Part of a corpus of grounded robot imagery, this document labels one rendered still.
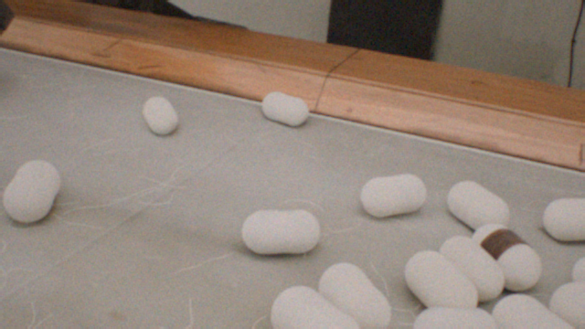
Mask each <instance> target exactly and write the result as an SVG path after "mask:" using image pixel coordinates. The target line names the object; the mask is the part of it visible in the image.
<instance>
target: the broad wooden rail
mask: <svg viewBox="0 0 585 329"><path fill-rule="evenodd" d="M3 1H4V2H5V3H6V4H7V5H8V6H9V7H10V8H11V9H12V12H13V13H14V14H15V18H14V20H13V21H12V23H11V24H10V26H9V27H8V29H7V30H6V31H4V33H3V34H2V36H1V37H0V48H6V49H11V50H14V51H19V52H23V53H27V54H31V55H35V56H40V57H44V58H52V59H56V60H60V61H65V62H69V63H73V64H78V65H82V66H87V67H92V68H96V69H104V70H106V69H108V70H109V71H110V70H112V71H117V72H121V73H125V74H130V75H134V76H139V77H144V78H148V79H152V80H156V81H158V80H160V82H165V83H170V84H174V85H178V86H183V87H187V88H191V89H197V90H204V91H209V92H213V93H218V94H223V95H227V96H231V97H236V98H241V99H245V100H249V101H257V102H263V100H264V99H265V97H266V96H267V95H268V94H270V93H273V92H280V93H283V94H285V95H288V96H291V97H294V98H298V99H302V100H303V101H305V103H306V104H307V106H308V111H309V113H311V114H315V115H321V116H325V117H329V118H334V119H339V120H343V121H348V122H355V123H361V124H365V125H369V126H374V127H378V128H383V129H388V131H392V132H396V133H405V134H409V135H414V136H418V137H422V138H427V139H432V140H436V141H441V142H445V143H453V144H458V145H462V146H467V148H471V149H475V150H479V151H484V152H488V153H492V154H501V155H505V156H510V157H515V158H518V159H523V160H528V161H531V162H536V163H541V164H544V165H553V166H556V167H561V168H566V169H569V170H574V172H579V173H583V174H585V90H578V89H573V88H569V87H563V86H558V85H553V84H547V83H542V82H540V81H536V80H526V79H520V78H515V77H510V76H505V75H499V74H494V73H489V72H483V71H479V70H478V69H468V68H462V67H456V66H451V65H445V64H441V63H434V62H429V61H423V60H418V59H413V58H407V57H402V56H397V55H391V54H385V53H379V52H375V51H369V50H363V49H357V48H348V47H341V46H336V45H331V44H325V42H319V41H313V40H309V39H303V38H297V37H287V36H282V35H275V34H270V33H264V32H260V31H253V30H248V29H242V28H237V27H226V26H221V25H216V24H210V23H204V22H198V21H194V20H188V19H183V18H176V17H171V16H161V15H156V14H151V13H145V12H139V11H133V10H129V9H123V8H122V9H118V8H112V7H107V6H102V5H91V4H85V3H81V2H75V1H70V0H3Z"/></svg>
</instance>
